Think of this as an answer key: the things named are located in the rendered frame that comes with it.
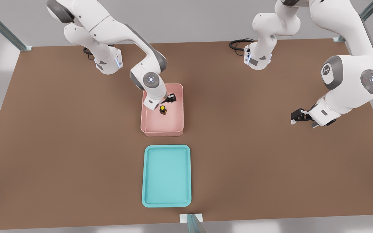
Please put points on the yellow and black button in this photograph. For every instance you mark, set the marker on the yellow and black button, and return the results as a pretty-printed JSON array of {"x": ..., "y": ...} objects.
[{"x": 163, "y": 110}]

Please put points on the pink box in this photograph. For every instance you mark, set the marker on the pink box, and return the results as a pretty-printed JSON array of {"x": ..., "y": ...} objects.
[{"x": 163, "y": 121}]

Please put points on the pale blue-green tray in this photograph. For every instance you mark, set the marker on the pale blue-green tray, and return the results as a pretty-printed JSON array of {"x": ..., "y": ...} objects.
[{"x": 166, "y": 175}]

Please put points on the silver frame post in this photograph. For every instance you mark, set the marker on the silver frame post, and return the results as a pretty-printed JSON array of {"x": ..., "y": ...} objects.
[
  {"x": 2, "y": 26},
  {"x": 364, "y": 17},
  {"x": 193, "y": 223}
]

